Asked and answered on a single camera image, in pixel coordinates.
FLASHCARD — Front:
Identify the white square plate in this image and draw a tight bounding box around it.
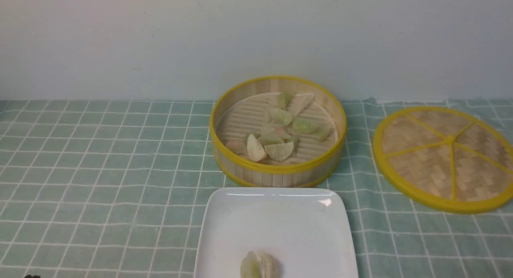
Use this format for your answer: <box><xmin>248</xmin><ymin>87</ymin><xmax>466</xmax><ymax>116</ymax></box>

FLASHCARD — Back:
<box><xmin>194</xmin><ymin>187</ymin><xmax>359</xmax><ymax>278</ymax></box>

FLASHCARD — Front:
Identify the green white dumpling on plate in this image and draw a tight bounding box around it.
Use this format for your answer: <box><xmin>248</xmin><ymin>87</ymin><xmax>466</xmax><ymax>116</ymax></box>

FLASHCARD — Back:
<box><xmin>240</xmin><ymin>251</ymin><xmax>282</xmax><ymax>278</ymax></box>

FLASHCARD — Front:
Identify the pale green dumpling middle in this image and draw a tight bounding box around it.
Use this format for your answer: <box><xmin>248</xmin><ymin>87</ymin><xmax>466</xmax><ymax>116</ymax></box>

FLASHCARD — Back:
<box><xmin>258</xmin><ymin>133</ymin><xmax>284</xmax><ymax>146</ymax></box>

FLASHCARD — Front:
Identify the pale green dumpling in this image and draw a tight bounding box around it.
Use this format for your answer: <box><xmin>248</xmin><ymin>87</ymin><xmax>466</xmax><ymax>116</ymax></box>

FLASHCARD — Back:
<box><xmin>258</xmin><ymin>133</ymin><xmax>284</xmax><ymax>146</ymax></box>
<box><xmin>268</xmin><ymin>107</ymin><xmax>295</xmax><ymax>127</ymax></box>

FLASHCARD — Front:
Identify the white dumpling front left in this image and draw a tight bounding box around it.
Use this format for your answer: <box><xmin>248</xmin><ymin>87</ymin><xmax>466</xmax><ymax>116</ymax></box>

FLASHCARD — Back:
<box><xmin>246</xmin><ymin>134</ymin><xmax>267</xmax><ymax>162</ymax></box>

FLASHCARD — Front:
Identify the pink dumpling left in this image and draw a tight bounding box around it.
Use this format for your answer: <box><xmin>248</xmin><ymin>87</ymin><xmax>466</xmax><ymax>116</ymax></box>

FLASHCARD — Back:
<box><xmin>225</xmin><ymin>139</ymin><xmax>247</xmax><ymax>155</ymax></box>

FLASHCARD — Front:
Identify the pale green dumpling centre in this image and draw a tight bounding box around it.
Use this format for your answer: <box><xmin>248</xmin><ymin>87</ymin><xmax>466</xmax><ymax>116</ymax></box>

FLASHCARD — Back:
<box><xmin>268</xmin><ymin>107</ymin><xmax>295</xmax><ymax>127</ymax></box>

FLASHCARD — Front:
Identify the white dumpling front centre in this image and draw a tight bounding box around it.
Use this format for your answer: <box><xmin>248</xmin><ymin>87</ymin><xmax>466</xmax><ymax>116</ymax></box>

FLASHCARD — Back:
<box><xmin>264</xmin><ymin>142</ymin><xmax>295</xmax><ymax>161</ymax></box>

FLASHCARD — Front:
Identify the yellow rimmed bamboo steamer basket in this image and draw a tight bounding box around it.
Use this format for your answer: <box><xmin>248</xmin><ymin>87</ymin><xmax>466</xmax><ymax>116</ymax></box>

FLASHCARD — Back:
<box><xmin>209</xmin><ymin>76</ymin><xmax>347</xmax><ymax>188</ymax></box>

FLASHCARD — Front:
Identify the green dumpling top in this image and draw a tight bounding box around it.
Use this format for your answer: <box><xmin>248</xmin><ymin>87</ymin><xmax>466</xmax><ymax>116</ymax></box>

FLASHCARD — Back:
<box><xmin>276</xmin><ymin>92</ymin><xmax>295</xmax><ymax>110</ymax></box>

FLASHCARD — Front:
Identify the white dumpling top right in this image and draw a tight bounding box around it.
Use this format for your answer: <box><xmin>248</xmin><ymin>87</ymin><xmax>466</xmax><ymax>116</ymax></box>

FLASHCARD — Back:
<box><xmin>287</xmin><ymin>93</ymin><xmax>315</xmax><ymax>116</ymax></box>

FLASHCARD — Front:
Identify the green checkered tablecloth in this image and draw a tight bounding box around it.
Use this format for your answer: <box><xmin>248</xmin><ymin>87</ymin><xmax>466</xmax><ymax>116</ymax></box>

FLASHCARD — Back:
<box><xmin>0</xmin><ymin>99</ymin><xmax>513</xmax><ymax>278</ymax></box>

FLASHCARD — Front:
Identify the yellow rimmed woven steamer lid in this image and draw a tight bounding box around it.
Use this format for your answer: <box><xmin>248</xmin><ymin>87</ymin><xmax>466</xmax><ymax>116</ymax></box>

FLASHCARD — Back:
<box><xmin>372</xmin><ymin>106</ymin><xmax>513</xmax><ymax>214</ymax></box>

